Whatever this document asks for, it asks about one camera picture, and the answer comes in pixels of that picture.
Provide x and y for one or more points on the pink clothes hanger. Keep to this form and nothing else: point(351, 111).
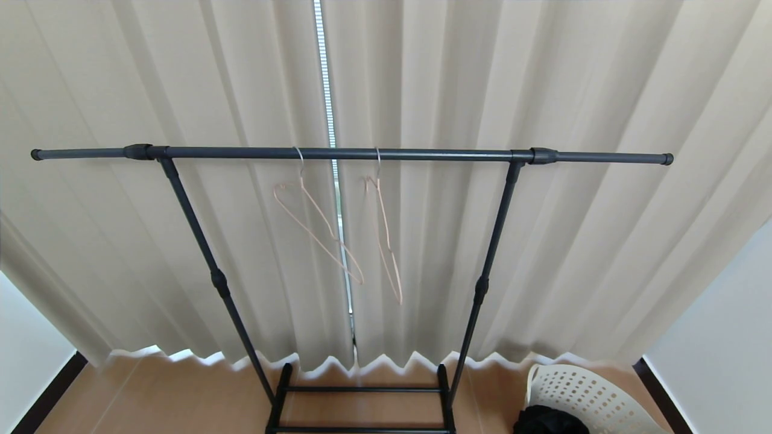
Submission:
point(379, 164)
point(301, 164)

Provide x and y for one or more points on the black garment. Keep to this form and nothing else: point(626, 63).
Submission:
point(549, 422)

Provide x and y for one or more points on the black clothes rack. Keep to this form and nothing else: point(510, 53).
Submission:
point(362, 154)

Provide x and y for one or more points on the white laundry basket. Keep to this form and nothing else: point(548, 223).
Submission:
point(579, 392)

